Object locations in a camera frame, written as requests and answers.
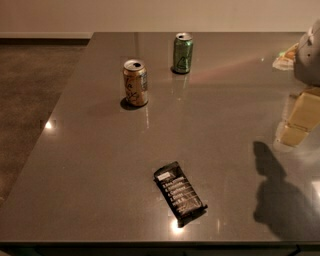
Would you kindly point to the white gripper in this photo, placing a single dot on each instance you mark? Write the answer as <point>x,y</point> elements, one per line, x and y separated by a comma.
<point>308,60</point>

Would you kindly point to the orange soda can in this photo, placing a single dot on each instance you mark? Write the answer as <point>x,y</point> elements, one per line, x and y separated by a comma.
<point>135,82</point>

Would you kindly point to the green soda can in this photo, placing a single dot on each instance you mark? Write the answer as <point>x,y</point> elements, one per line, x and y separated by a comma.
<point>182,53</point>

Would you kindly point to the black rxbar chocolate wrapper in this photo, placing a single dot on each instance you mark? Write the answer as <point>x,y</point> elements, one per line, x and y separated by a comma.
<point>178,192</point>

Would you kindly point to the snack bag at table edge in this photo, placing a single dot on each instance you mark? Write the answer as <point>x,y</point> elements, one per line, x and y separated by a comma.
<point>285,60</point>

